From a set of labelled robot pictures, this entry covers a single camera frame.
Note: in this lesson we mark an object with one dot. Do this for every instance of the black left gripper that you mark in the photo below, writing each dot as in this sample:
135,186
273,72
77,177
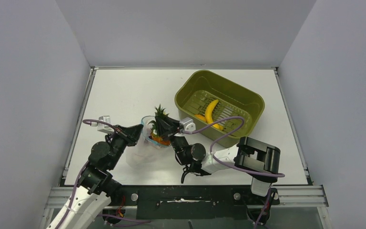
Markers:
131,134

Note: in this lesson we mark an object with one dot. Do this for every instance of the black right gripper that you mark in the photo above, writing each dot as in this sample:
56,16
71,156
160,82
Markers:
168,126

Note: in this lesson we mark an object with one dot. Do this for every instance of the olive green plastic basket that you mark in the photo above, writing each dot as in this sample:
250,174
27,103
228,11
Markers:
238,105

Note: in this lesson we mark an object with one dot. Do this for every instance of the orange toy pineapple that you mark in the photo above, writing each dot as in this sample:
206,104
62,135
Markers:
156,129

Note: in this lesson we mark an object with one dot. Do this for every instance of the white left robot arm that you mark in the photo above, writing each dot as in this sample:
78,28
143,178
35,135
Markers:
94,186

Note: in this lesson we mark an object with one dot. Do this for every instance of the clear zip top bag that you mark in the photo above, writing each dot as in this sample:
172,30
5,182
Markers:
147,150

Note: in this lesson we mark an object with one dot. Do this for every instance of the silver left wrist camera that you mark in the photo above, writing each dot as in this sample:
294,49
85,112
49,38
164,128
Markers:
104,125

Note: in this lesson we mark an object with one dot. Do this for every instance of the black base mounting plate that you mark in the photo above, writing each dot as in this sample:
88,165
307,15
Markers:
191,202

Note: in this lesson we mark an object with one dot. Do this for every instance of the yellow toy banana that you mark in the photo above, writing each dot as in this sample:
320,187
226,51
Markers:
209,112

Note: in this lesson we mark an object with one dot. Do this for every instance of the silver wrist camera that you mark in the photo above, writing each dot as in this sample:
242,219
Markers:
104,125
187,124

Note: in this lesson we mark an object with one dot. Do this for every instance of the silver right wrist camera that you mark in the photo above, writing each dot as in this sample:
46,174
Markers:
187,124

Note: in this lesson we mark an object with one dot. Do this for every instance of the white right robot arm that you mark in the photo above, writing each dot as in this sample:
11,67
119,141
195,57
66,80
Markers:
256,158

